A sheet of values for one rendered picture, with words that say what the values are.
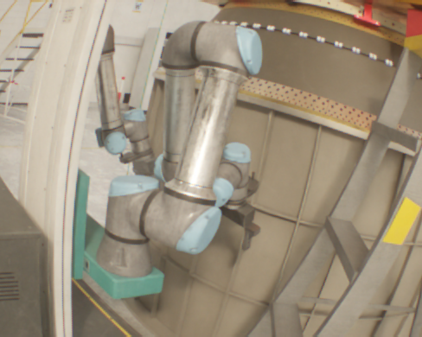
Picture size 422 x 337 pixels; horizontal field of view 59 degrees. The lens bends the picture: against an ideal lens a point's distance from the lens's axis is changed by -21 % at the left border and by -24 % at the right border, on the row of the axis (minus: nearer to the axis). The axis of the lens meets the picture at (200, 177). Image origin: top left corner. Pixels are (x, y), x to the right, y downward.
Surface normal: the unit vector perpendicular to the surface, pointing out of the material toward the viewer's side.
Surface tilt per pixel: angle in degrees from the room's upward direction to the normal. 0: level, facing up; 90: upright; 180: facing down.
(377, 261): 87
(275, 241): 90
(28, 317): 90
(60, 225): 90
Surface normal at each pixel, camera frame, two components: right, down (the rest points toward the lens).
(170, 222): -0.36, -0.02
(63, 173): 0.66, 0.31
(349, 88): -0.18, -0.29
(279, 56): -0.43, -0.37
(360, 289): -0.07, 0.17
